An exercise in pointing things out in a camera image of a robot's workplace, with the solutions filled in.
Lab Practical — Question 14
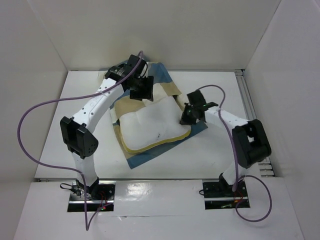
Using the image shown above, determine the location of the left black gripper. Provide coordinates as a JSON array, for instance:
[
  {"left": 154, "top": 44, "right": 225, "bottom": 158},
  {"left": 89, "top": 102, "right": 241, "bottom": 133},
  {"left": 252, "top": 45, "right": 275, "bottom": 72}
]
[{"left": 128, "top": 75, "right": 154, "bottom": 102}]

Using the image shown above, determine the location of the blue beige checked pillowcase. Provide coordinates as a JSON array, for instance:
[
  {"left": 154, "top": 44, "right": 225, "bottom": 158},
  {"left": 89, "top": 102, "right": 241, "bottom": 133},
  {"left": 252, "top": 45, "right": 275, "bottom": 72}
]
[{"left": 110, "top": 62, "right": 207, "bottom": 169}]

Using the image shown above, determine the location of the white pillow yellow edge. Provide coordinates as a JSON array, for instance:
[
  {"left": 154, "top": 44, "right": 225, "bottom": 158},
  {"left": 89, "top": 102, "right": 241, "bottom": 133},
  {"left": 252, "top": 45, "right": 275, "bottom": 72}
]
[{"left": 119, "top": 96, "right": 191, "bottom": 154}]

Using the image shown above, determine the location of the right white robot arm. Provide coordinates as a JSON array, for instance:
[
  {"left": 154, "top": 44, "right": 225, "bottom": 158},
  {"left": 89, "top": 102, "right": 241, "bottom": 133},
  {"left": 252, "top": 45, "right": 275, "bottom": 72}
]
[{"left": 180, "top": 102, "right": 272, "bottom": 196}]

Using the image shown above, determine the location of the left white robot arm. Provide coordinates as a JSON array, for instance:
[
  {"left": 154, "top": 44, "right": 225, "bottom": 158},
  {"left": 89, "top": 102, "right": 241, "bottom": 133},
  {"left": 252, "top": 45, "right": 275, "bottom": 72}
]
[{"left": 59, "top": 61, "right": 154, "bottom": 200}]

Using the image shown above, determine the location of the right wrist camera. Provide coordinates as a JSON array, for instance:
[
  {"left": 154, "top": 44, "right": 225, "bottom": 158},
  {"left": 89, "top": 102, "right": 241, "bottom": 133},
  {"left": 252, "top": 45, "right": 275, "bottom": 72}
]
[{"left": 187, "top": 90, "right": 207, "bottom": 107}]

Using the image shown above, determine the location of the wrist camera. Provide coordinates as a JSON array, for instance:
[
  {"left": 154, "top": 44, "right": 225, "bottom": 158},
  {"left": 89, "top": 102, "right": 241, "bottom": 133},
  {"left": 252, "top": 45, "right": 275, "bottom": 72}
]
[
  {"left": 127, "top": 54, "right": 148, "bottom": 75},
  {"left": 187, "top": 90, "right": 207, "bottom": 107}
]

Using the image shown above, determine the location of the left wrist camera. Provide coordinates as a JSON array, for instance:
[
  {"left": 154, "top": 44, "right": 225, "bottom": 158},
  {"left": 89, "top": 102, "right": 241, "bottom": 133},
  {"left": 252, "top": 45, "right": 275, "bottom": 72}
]
[{"left": 127, "top": 54, "right": 148, "bottom": 75}]

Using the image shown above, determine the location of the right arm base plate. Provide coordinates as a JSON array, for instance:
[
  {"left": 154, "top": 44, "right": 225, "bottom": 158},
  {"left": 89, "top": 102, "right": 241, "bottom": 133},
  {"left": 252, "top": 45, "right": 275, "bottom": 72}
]
[{"left": 199, "top": 181, "right": 250, "bottom": 210}]

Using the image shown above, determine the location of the aluminium frame rail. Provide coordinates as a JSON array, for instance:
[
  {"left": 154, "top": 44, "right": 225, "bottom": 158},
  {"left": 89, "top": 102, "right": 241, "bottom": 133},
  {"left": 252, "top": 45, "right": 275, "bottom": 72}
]
[{"left": 235, "top": 69, "right": 276, "bottom": 178}]

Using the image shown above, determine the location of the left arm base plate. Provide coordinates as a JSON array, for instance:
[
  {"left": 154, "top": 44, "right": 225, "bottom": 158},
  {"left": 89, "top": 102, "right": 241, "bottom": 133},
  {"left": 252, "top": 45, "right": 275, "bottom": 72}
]
[{"left": 67, "top": 183, "right": 116, "bottom": 213}]

